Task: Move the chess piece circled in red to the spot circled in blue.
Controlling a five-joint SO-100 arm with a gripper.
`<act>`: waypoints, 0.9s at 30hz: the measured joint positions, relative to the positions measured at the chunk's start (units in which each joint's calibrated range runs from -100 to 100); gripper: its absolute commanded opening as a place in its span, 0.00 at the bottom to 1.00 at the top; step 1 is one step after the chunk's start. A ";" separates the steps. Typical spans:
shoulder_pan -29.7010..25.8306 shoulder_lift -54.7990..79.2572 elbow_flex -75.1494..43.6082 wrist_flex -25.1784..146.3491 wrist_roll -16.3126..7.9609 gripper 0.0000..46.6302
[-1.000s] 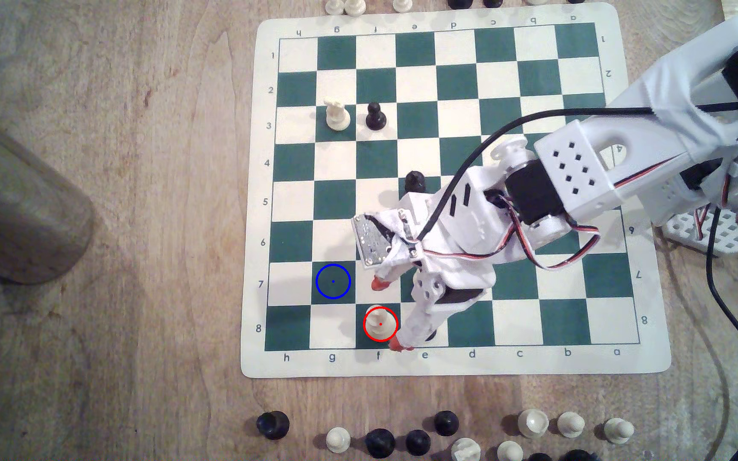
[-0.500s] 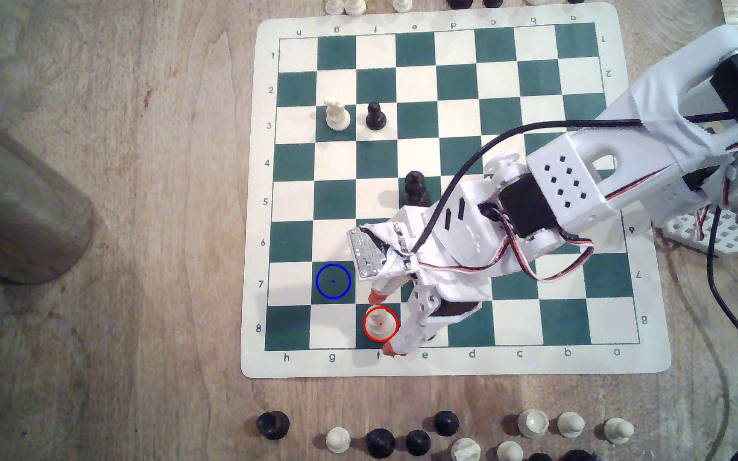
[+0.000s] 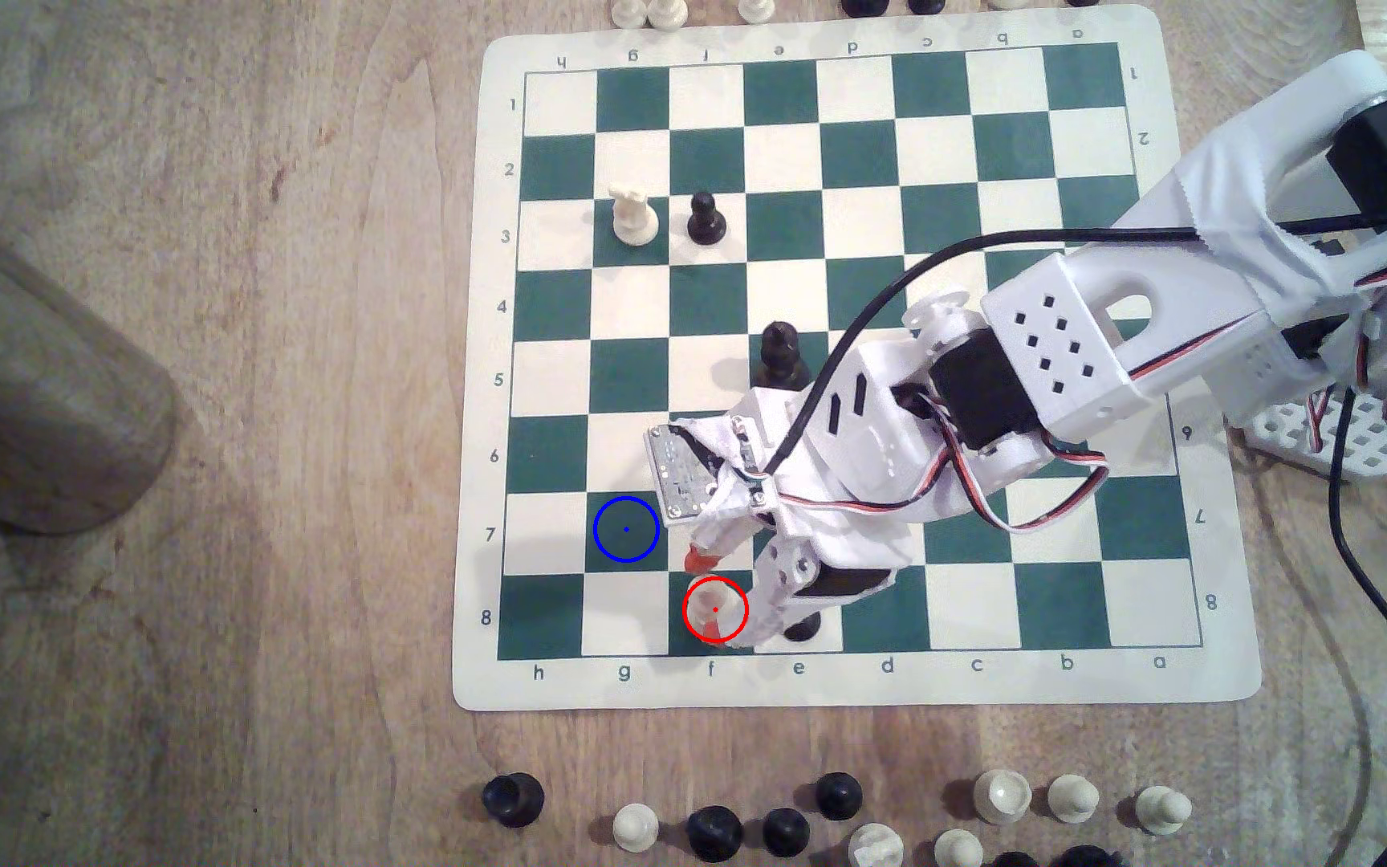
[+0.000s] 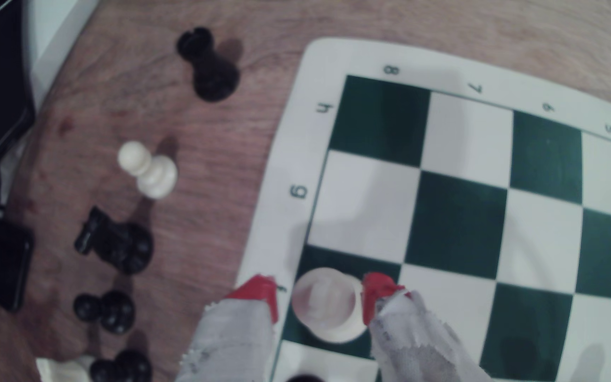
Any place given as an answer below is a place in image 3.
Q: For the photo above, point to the camera circuit board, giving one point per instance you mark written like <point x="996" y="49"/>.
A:
<point x="676" y="476"/>

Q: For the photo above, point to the white taped gripper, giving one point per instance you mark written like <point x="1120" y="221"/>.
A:
<point x="791" y="575"/>

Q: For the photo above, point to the green white chess mat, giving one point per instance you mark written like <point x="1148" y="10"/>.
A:
<point x="1007" y="626"/>

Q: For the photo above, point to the white perforated base plate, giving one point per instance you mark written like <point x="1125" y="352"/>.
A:
<point x="1332" y="443"/>

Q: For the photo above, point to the white chess knight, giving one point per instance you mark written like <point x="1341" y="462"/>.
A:
<point x="633" y="219"/>

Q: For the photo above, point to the tall black chess piece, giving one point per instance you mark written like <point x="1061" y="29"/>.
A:
<point x="780" y="349"/>

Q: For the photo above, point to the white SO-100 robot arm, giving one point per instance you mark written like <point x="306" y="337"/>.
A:
<point x="1067" y="349"/>

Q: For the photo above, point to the black chess pawn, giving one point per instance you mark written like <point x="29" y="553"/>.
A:
<point x="706" y="223"/>

